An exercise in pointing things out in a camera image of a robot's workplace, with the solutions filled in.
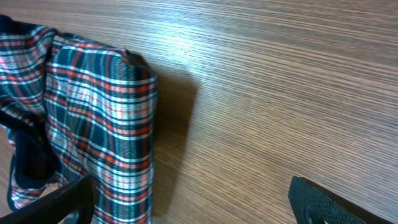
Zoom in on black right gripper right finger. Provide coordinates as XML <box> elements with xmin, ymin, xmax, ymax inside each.
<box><xmin>288</xmin><ymin>176</ymin><xmax>392</xmax><ymax>224</ymax></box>

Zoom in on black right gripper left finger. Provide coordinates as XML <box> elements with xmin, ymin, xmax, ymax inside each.
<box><xmin>1</xmin><ymin>175</ymin><xmax>95</xmax><ymax>224</ymax></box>

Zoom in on plaid sleeveless dress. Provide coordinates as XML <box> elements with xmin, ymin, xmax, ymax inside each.
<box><xmin>1</xmin><ymin>16</ymin><xmax>158</xmax><ymax>223</ymax></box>

